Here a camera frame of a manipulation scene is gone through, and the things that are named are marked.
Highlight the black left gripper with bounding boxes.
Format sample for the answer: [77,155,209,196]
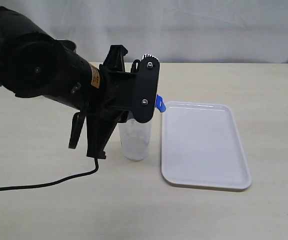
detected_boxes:
[86,45,160,159]

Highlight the blue plastic lid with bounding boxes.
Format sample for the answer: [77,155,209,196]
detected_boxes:
[155,94,166,113]

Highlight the clear plastic tall container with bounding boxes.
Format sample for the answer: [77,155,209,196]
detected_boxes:
[118,118,152,161]

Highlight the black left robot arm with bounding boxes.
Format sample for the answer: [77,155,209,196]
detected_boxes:
[0,6,160,159]

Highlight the white backdrop curtain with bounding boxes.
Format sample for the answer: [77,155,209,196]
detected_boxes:
[0,0,288,63]

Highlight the white rectangular plastic tray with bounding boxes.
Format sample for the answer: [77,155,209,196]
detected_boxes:
[161,101,253,192]

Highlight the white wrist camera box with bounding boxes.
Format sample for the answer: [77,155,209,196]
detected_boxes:
[141,53,159,60]

